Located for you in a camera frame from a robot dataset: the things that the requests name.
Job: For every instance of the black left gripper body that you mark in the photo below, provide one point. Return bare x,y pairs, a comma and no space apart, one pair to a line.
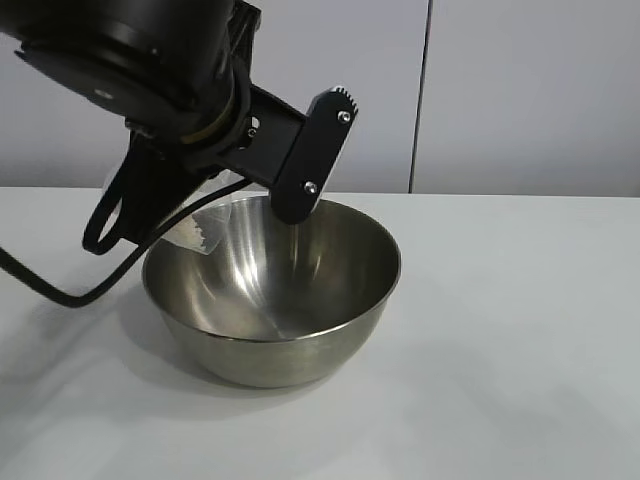
295,150

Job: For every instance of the clear plastic measuring cup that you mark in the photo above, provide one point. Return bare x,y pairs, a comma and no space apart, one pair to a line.
212,220

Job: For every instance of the white rice grains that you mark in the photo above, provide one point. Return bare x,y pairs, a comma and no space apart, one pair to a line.
192,235

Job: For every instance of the stainless steel mixing bowl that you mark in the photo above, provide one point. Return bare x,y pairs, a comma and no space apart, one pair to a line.
280,310

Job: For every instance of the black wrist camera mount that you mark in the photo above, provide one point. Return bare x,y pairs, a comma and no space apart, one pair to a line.
140,195

